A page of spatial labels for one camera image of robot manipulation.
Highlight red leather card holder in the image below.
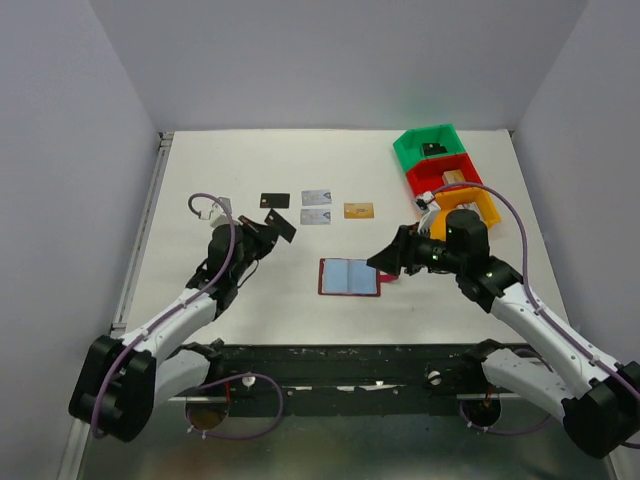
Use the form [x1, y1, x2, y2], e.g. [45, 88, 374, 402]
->
[318, 258, 398, 297]

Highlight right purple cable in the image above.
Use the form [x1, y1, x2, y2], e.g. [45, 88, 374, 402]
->
[429, 182, 640, 449]

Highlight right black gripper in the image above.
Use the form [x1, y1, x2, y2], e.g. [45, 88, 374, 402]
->
[366, 222, 465, 276]

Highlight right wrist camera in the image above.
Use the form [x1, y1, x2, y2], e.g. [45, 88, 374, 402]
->
[414, 191, 441, 236]

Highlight black credit card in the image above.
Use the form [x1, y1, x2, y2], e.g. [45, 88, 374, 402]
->
[260, 192, 290, 209]

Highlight gold credit card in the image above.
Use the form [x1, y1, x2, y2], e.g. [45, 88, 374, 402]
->
[343, 203, 375, 219]

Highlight white box in yellow bin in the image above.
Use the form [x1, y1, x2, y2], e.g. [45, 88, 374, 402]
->
[456, 202, 480, 214]

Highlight black item in green bin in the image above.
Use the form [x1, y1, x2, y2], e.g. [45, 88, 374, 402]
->
[422, 143, 447, 157]

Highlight yellow plastic bin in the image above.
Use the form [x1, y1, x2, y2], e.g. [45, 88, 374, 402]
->
[430, 187, 501, 240]

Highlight aluminium front rail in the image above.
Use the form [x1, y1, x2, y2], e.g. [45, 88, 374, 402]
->
[169, 385, 515, 415]

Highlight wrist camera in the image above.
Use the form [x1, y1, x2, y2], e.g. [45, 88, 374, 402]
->
[199, 197, 232, 229]
[414, 191, 441, 236]

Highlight white VIP card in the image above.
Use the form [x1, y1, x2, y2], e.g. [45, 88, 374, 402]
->
[300, 208, 331, 225]
[301, 189, 332, 206]

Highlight tan box in red bin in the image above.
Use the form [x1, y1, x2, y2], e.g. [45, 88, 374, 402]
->
[442, 169, 466, 185]

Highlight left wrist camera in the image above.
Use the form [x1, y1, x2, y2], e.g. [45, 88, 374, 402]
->
[199, 197, 232, 229]

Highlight red plastic bin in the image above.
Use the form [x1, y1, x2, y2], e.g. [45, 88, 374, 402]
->
[406, 153, 482, 196]

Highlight aluminium rail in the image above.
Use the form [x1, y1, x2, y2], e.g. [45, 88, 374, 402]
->
[109, 132, 175, 336]
[169, 385, 515, 415]

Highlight green plastic bin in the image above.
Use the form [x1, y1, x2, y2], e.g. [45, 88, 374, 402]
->
[393, 124, 466, 172]

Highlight thin white card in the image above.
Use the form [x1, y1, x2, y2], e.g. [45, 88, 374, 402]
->
[265, 209, 297, 244]

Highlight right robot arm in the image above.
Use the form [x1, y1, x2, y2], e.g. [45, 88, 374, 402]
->
[367, 210, 639, 458]

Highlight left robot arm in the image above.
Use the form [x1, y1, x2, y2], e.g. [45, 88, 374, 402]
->
[68, 211, 296, 442]

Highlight aluminium left side rail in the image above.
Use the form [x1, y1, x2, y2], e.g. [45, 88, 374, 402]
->
[109, 132, 175, 336]

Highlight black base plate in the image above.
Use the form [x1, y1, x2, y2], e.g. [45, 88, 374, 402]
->
[159, 343, 551, 419]

